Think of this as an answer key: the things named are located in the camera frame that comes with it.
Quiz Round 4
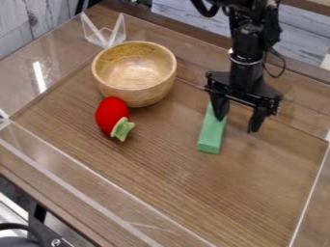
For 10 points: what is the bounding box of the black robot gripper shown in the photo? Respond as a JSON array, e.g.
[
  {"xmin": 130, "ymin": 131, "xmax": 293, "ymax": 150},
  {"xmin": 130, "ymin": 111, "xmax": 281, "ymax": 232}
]
[{"xmin": 205, "ymin": 51, "xmax": 282, "ymax": 132}]

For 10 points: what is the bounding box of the green rectangular block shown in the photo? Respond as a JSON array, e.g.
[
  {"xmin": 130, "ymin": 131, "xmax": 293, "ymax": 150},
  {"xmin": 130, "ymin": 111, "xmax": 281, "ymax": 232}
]
[{"xmin": 198, "ymin": 104, "xmax": 228, "ymax": 153}]

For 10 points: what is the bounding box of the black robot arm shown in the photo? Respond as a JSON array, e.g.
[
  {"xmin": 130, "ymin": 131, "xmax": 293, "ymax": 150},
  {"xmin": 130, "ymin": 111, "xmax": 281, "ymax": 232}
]
[{"xmin": 205, "ymin": 0, "xmax": 284, "ymax": 132}]

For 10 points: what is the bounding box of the brown wooden bowl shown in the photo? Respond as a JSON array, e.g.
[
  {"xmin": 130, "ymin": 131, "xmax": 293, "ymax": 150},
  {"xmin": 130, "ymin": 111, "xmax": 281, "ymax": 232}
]
[{"xmin": 93, "ymin": 41, "xmax": 178, "ymax": 108}]

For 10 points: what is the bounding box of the red plush strawberry toy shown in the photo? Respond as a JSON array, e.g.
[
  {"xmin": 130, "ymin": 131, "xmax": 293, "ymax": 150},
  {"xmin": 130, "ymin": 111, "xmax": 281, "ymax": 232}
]
[{"xmin": 95, "ymin": 96, "xmax": 135, "ymax": 142}]

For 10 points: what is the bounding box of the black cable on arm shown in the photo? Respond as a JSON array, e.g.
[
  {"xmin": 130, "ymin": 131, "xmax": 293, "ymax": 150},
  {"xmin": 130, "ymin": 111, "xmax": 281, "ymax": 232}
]
[{"xmin": 190, "ymin": 0, "xmax": 222, "ymax": 18}]

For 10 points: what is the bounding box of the clear acrylic corner bracket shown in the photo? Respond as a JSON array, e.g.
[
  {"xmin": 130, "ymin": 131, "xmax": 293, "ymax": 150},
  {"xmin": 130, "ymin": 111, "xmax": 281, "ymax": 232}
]
[{"xmin": 81, "ymin": 13, "xmax": 127, "ymax": 48}]

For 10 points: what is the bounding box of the black table frame clamp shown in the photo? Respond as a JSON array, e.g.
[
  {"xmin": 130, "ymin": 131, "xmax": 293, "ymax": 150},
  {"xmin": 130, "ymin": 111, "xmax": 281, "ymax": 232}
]
[{"xmin": 0, "ymin": 202, "xmax": 77, "ymax": 247}]

